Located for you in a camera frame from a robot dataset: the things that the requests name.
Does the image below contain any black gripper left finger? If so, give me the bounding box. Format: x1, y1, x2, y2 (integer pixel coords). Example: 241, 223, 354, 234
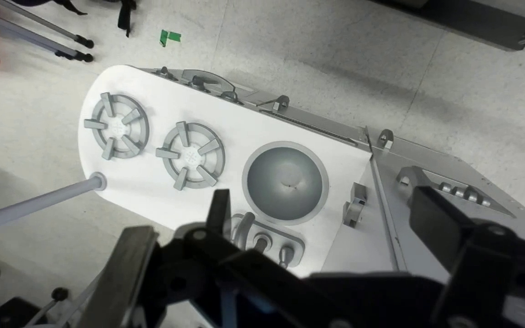
77, 189, 260, 328

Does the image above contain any grey toy stove burner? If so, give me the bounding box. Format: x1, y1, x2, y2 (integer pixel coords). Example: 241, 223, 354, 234
83, 90, 152, 161
154, 119, 229, 192

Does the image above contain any dark furniture base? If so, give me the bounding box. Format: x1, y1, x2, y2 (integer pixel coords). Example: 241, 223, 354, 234
371, 0, 525, 54

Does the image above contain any white toy kitchen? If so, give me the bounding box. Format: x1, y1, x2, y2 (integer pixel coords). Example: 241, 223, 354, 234
77, 63, 525, 289

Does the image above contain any grey toy cabinet door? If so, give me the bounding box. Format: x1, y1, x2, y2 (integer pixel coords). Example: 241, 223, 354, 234
362, 127, 411, 274

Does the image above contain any grey leg with black foot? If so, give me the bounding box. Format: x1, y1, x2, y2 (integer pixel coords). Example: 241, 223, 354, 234
0, 0, 97, 52
0, 5, 96, 65

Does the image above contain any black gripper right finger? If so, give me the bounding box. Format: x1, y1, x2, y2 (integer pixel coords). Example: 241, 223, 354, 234
396, 167, 525, 328

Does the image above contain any green plastic piece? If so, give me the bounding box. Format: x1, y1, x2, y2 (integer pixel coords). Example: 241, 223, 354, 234
159, 28, 185, 50

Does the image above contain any grey plastic pole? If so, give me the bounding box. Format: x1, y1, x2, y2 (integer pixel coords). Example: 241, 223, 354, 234
0, 172, 110, 241

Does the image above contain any grey toy faucet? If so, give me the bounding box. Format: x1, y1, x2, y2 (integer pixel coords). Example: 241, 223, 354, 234
232, 210, 307, 271

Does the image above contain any black strap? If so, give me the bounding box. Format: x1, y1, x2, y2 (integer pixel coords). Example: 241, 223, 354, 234
116, 0, 141, 39

